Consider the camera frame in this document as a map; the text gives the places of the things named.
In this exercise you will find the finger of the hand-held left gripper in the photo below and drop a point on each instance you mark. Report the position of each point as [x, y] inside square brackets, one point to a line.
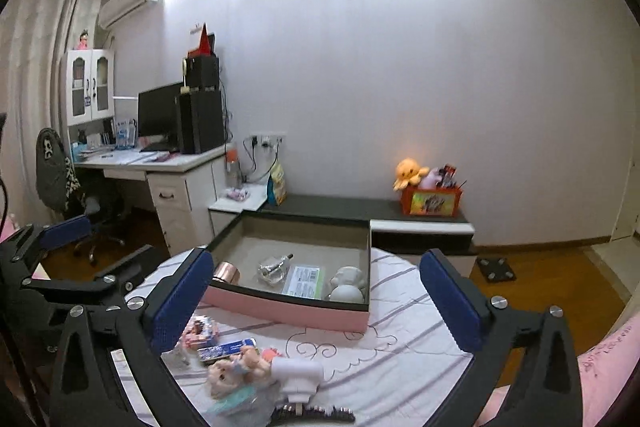
[110, 282]
[65, 231]

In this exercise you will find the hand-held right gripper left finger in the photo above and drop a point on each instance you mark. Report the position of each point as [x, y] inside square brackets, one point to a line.
[180, 302]

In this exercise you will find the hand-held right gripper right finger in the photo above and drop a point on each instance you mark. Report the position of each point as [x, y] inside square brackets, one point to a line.
[450, 307]

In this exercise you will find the pink printed card pack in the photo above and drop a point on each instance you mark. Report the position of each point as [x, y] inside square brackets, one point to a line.
[200, 332]

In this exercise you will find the blue packet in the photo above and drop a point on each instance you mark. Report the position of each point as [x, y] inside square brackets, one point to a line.
[225, 351]

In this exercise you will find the big head toy doll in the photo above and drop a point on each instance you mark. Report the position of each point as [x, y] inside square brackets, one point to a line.
[222, 377]

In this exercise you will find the teal plastic case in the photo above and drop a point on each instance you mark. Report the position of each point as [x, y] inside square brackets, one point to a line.
[240, 399]

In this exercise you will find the pink storage box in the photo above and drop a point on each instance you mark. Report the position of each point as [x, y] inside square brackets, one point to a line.
[300, 312]

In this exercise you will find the white plug-in charger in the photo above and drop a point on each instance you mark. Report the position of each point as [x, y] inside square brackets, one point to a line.
[297, 372]

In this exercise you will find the copper metal cup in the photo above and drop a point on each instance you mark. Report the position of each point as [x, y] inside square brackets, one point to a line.
[226, 274]

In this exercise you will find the black bathroom scale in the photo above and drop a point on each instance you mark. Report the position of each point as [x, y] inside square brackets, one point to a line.
[496, 269]

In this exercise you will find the black office chair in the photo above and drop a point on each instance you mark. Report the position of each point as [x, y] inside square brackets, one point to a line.
[52, 172]

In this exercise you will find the white desk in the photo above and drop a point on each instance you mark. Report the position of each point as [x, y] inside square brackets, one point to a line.
[175, 197]

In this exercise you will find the orange printed box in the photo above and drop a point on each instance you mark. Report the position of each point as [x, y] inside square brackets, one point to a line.
[432, 203]

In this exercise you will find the small pink packet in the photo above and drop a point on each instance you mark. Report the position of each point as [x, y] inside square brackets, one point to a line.
[238, 194]

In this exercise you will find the green white flat packet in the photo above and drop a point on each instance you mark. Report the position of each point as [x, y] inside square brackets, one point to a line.
[304, 282]

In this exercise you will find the purple plush toy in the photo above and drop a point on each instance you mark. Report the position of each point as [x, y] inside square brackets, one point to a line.
[430, 179]

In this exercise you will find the bundle of pens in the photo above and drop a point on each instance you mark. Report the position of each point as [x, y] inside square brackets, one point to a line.
[449, 177]

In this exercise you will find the orange cap water bottle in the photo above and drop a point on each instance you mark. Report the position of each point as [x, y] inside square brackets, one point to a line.
[233, 172]

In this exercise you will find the yellow octopus plush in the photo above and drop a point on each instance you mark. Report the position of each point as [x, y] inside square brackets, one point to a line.
[409, 172]

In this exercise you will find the white glass door cabinet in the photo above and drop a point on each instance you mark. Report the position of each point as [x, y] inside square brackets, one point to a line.
[90, 87]

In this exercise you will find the black computer monitor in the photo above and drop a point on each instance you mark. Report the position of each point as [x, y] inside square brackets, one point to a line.
[159, 114]

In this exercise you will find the yellow blue snack bag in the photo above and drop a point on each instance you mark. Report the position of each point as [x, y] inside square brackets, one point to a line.
[277, 187]

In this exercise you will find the beige curtain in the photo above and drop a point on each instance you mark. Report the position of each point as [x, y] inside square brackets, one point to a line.
[30, 82]

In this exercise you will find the pink blanket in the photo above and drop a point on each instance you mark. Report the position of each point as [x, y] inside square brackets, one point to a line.
[605, 372]

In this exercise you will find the black hair clip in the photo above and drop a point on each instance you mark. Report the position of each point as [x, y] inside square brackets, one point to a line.
[312, 414]

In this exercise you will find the black computer tower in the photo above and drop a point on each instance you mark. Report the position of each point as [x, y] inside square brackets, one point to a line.
[202, 122]

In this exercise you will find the small pink doll figure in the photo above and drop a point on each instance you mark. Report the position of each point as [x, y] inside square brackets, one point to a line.
[83, 41]

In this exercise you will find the black speaker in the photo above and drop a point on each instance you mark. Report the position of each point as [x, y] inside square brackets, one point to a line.
[204, 74]

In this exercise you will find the red triangular flag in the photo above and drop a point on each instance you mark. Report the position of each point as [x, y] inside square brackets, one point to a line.
[203, 44]

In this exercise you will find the white air conditioner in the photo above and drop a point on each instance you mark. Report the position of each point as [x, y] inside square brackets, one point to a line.
[125, 4]

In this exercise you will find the white wall power strip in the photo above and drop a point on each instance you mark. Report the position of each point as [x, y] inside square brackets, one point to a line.
[267, 140]

